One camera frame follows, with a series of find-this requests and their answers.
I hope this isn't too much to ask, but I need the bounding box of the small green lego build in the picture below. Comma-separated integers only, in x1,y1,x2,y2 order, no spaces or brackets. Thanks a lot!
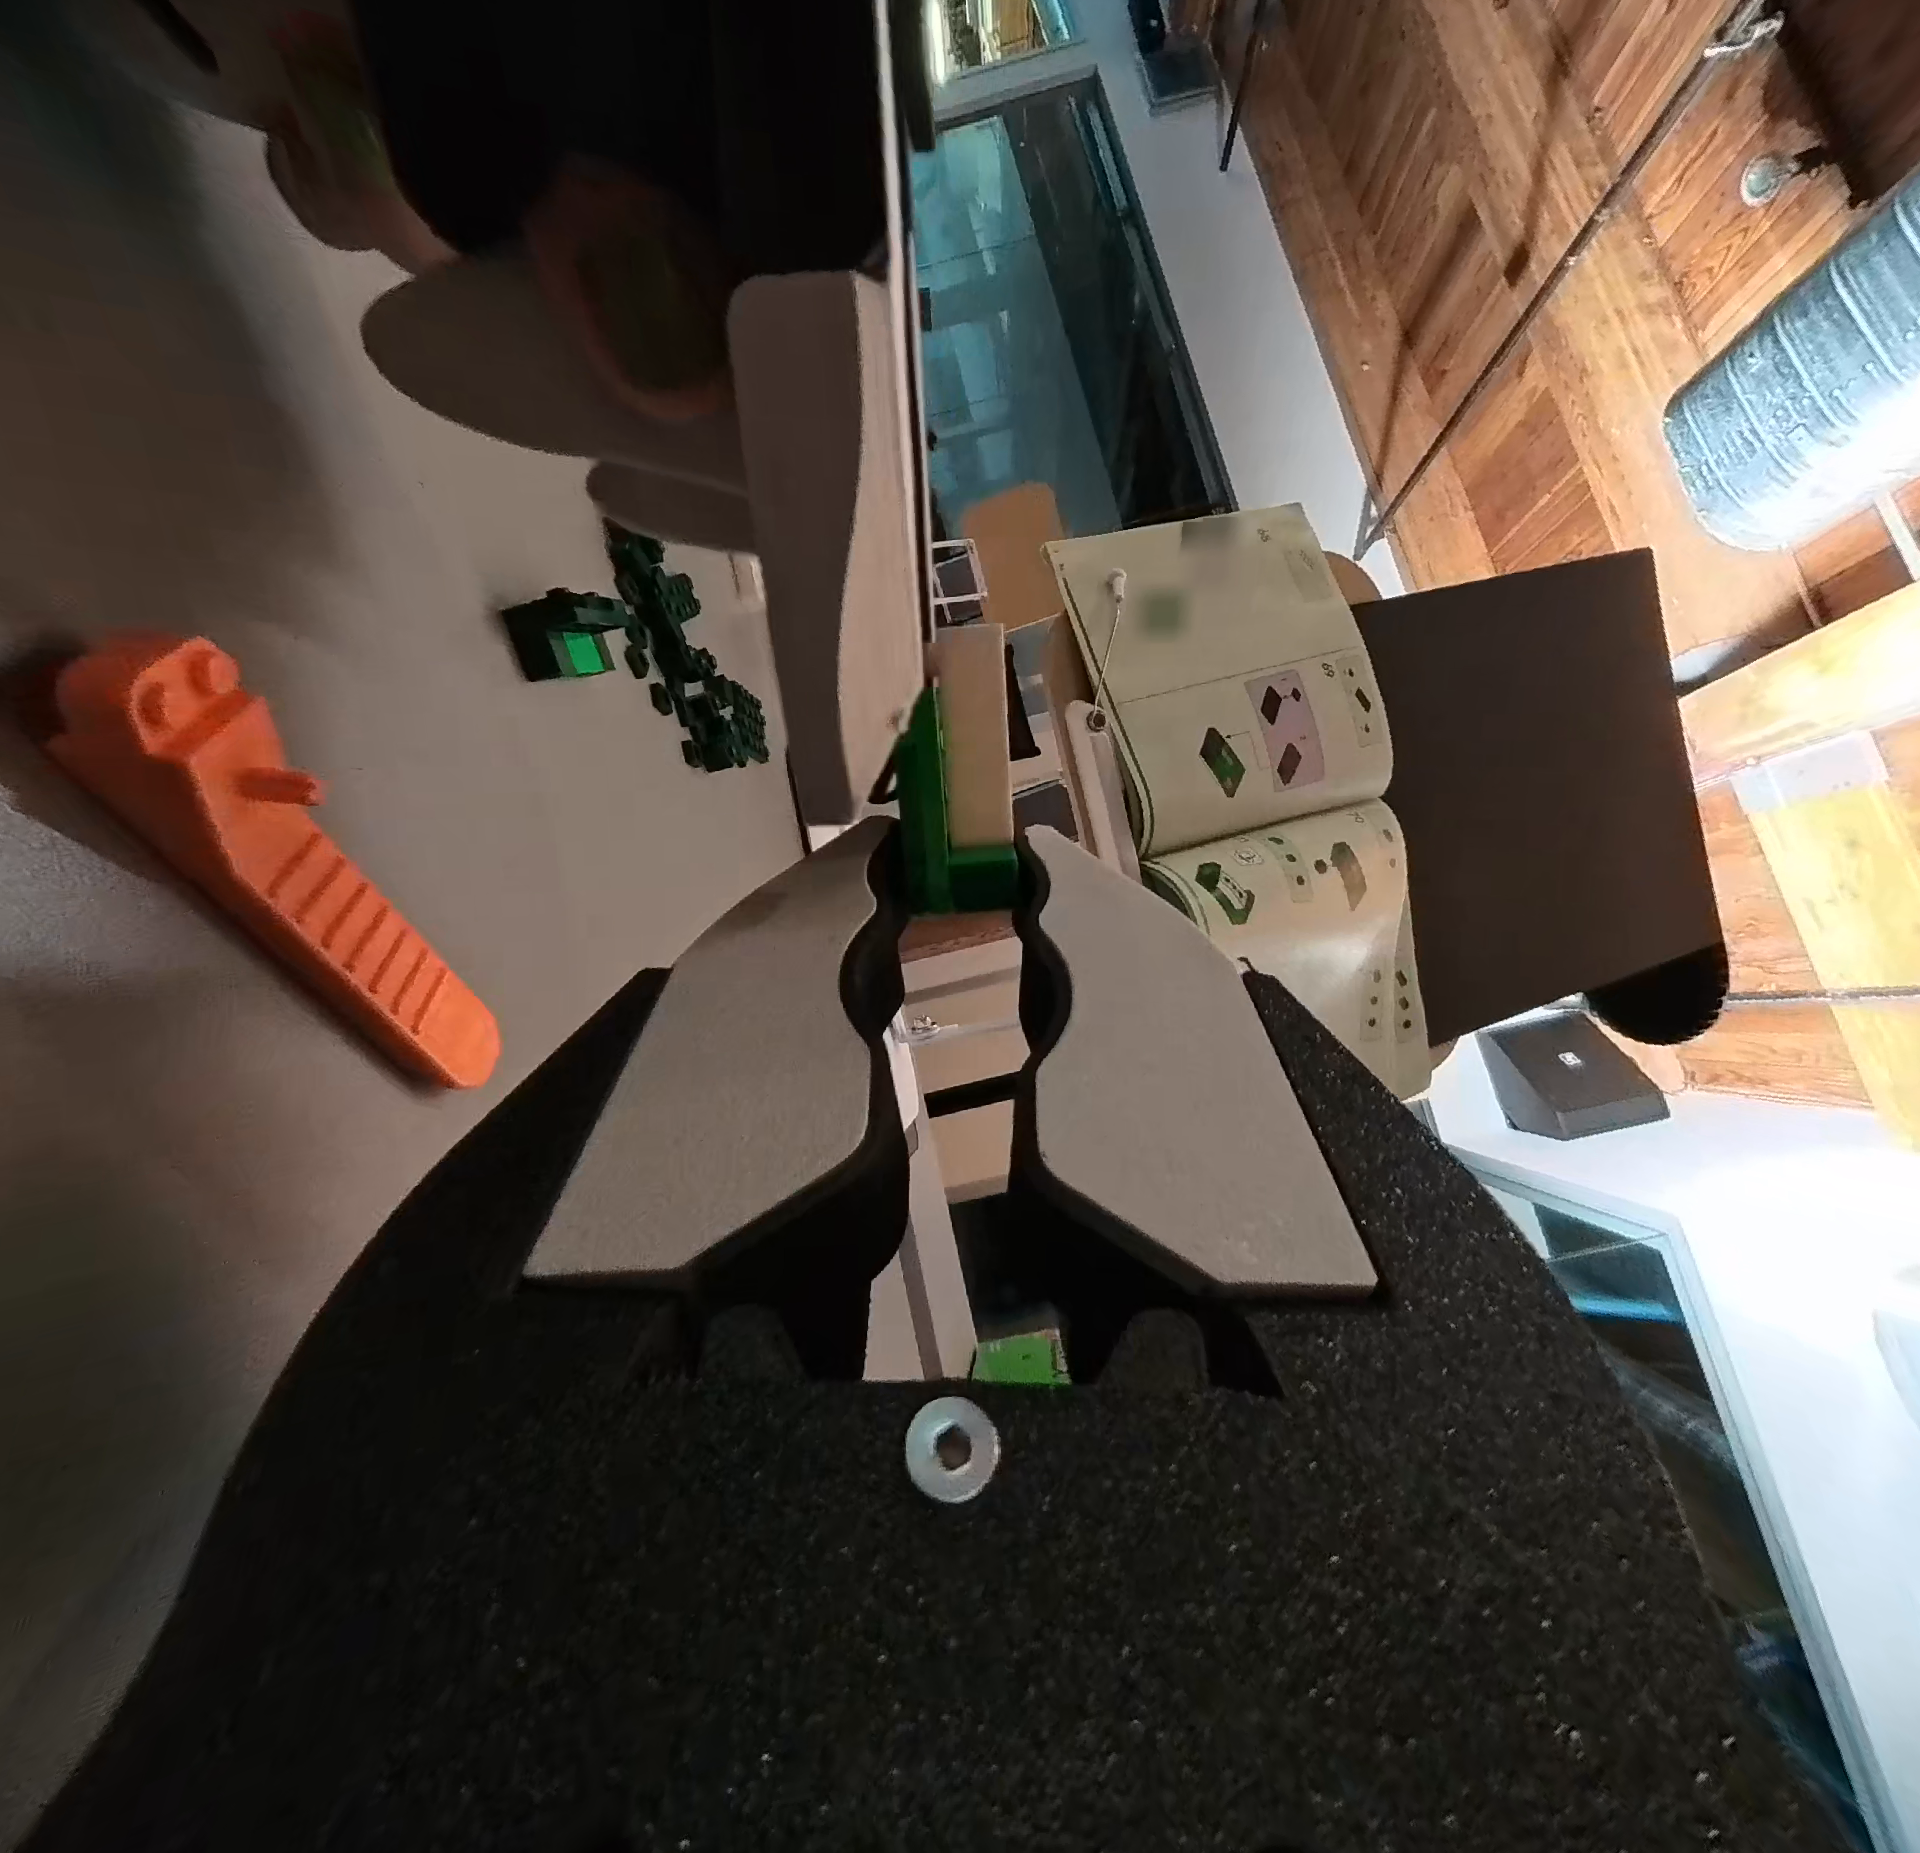
499,588,619,686

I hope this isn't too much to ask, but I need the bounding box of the pile of green lego bricks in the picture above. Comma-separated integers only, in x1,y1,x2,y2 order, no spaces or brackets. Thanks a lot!
601,523,775,774

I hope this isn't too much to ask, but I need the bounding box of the orange brick separator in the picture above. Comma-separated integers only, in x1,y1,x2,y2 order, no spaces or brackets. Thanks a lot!
19,632,504,1092

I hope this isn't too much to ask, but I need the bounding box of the black flat device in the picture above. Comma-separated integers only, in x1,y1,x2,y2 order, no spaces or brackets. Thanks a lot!
1476,1011,1674,1144

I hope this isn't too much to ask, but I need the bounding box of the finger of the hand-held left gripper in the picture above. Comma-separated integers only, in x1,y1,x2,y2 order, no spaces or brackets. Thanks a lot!
726,268,927,823
359,254,756,553

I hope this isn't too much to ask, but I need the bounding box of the green and white lego assembly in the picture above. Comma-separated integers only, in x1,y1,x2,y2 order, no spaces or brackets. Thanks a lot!
918,623,1040,919

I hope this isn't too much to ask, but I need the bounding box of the green lego plate piece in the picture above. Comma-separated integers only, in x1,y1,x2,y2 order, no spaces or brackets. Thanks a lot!
875,682,954,912

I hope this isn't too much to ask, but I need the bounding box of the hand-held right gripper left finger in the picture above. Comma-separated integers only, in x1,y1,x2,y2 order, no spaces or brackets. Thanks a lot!
521,818,911,1382

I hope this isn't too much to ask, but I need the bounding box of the silver air duct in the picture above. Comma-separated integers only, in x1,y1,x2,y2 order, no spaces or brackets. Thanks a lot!
1661,214,1920,553

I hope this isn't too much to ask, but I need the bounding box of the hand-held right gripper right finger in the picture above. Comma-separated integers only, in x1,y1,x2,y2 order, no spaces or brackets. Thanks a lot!
1008,824,1379,1392

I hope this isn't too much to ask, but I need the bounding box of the lego instruction booklet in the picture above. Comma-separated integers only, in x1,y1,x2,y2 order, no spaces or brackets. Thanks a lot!
1040,503,1429,1102

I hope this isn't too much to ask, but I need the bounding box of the person's left hand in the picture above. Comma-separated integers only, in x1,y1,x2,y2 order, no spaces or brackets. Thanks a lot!
528,158,726,427

